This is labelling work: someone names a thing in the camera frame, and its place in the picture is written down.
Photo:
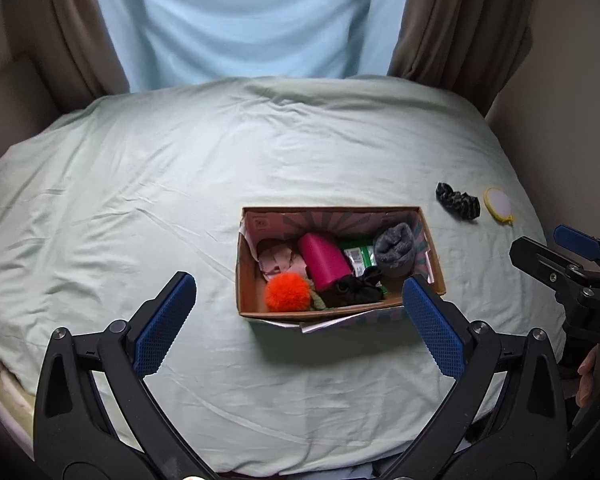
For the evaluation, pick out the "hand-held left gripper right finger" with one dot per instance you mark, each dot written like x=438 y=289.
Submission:
x=435 y=332

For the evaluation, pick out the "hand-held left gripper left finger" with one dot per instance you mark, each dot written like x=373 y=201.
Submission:
x=165 y=327

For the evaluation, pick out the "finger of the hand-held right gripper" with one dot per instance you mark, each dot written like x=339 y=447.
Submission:
x=575 y=241
x=535 y=256

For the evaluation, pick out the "plain black scrunchie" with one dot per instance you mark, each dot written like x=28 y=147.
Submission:
x=357 y=287

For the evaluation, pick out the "grey sock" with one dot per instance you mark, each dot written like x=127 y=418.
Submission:
x=394 y=252

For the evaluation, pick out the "patterned cardboard box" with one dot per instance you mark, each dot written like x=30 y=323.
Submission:
x=260 y=305

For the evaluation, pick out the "green wet wipes packet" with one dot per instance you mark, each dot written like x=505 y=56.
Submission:
x=360 y=256

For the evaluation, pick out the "orange pom-pom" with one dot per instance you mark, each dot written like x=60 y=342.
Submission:
x=286 y=292

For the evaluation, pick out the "magenta cylindrical bottle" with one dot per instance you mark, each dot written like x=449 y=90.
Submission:
x=324 y=260

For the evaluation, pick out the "pink fabric scrunchie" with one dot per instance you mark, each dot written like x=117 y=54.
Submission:
x=280 y=260

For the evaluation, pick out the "person's right hand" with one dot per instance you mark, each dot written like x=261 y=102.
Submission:
x=587 y=377

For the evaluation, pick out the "round yellow-rimmed pouch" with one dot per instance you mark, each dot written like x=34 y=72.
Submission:
x=497 y=202

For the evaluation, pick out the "dark patterned scrunchie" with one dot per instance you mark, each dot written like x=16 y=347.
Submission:
x=457 y=201

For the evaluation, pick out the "pale folded bedding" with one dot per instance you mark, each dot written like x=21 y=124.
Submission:
x=11 y=400

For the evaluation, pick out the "brown curtain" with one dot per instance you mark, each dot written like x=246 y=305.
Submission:
x=80 y=25
x=455 y=25

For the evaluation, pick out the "beige headboard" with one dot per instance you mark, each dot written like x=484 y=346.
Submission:
x=12 y=100

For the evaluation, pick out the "light blue hanging cloth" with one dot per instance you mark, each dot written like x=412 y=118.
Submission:
x=250 y=20

